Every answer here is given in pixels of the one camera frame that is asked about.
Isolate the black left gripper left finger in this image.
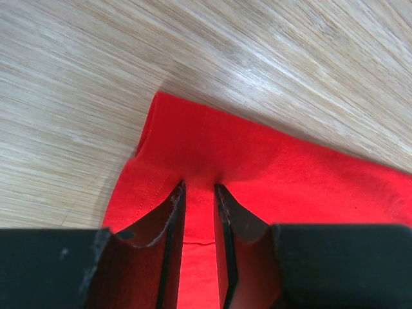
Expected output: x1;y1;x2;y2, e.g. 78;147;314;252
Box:
93;182;186;308

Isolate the red t shirt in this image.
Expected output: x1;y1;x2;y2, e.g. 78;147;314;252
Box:
103;92;411;308

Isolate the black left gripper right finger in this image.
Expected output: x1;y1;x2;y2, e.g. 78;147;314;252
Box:
214;184;282;308

